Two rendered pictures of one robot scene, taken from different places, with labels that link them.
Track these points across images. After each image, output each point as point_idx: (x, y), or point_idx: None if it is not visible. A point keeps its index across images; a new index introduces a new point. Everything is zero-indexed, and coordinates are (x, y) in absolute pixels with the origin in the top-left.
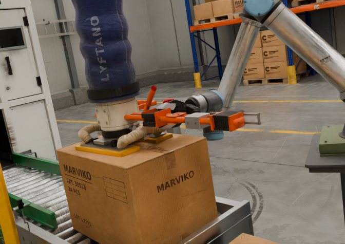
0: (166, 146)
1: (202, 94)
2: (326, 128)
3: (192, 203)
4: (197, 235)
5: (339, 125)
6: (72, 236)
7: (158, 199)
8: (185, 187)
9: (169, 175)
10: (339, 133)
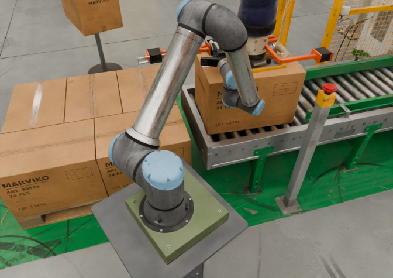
0: (214, 67)
1: (226, 63)
2: (216, 205)
3: (203, 103)
4: (192, 112)
5: (211, 219)
6: None
7: (197, 80)
8: (202, 92)
9: (200, 76)
10: (189, 195)
